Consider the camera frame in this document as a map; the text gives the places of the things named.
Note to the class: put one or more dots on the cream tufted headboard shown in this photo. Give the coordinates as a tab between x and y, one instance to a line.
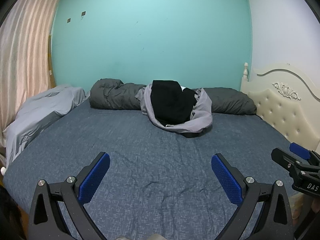
280	110

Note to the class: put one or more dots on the brown board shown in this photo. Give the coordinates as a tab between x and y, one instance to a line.
51	62

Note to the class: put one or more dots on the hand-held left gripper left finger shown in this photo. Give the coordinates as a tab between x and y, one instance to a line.
93	177

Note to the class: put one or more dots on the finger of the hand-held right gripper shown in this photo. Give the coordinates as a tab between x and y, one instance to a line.
298	150
283	158

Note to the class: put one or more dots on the small white object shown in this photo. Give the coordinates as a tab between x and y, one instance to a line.
2	171

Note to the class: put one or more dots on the light grey blanket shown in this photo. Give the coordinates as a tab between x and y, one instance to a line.
45	110

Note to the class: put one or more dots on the blue patterned bedsheet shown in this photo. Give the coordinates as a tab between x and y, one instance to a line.
160	155

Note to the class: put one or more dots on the pink curtain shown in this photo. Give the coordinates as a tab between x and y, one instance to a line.
22	55

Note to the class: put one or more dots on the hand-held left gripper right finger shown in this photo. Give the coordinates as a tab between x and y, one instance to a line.
226	180

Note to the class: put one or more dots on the dark grey rolled duvet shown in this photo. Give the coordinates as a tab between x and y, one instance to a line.
112	95

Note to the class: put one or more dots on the black sweater with white trim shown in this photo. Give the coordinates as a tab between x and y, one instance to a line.
170	102

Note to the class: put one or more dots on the light grey garment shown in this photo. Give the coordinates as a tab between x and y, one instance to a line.
200	120

